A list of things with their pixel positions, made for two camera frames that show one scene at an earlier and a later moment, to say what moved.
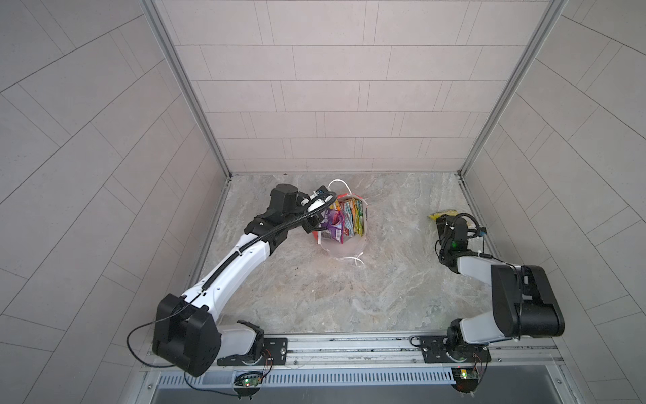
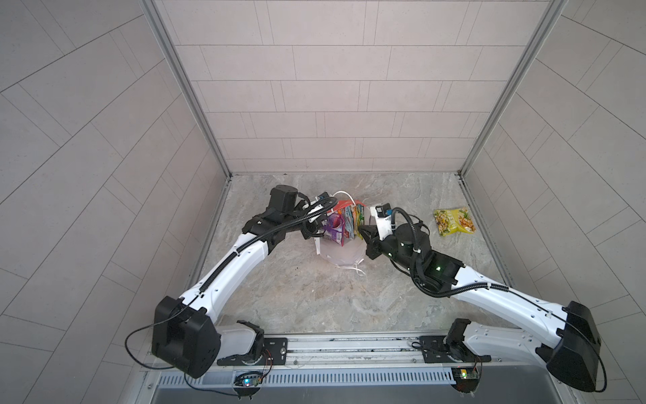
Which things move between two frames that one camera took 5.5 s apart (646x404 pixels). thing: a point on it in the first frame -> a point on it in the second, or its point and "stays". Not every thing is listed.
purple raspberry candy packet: [333, 221] stays
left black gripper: [312, 222] stays
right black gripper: [442, 225] -> [373, 241]
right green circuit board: [465, 379] stays
